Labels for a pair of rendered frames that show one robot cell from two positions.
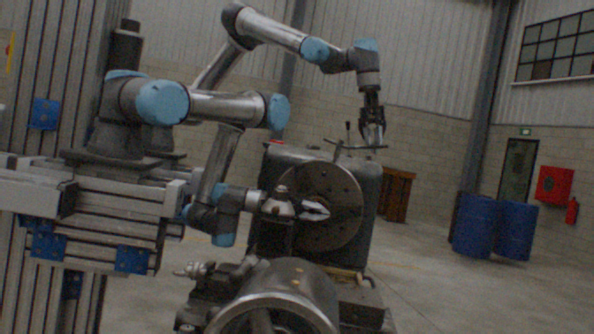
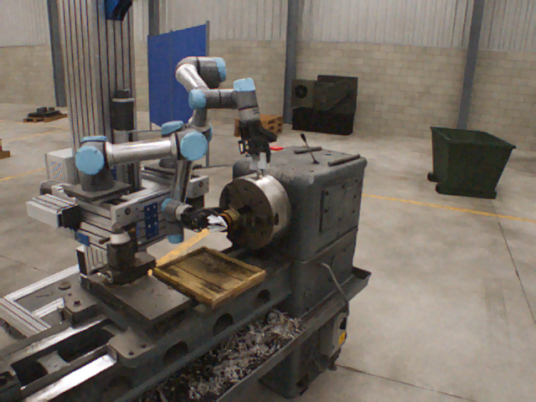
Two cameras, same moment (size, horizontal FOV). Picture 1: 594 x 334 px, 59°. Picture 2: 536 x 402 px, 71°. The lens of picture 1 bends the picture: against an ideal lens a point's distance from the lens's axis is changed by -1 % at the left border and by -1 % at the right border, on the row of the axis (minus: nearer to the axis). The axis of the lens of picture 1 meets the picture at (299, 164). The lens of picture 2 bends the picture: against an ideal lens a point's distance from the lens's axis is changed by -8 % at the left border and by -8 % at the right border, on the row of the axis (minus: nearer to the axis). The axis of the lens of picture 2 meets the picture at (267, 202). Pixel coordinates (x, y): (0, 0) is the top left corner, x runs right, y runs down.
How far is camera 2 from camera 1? 1.25 m
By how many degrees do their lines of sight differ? 37
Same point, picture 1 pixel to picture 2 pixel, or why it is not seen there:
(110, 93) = not seen: hidden behind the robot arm
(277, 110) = (188, 146)
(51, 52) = (81, 121)
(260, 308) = not seen: outside the picture
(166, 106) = (87, 163)
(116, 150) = (86, 187)
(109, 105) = not seen: hidden behind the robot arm
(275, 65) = (462, 34)
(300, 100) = (487, 62)
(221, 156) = (177, 177)
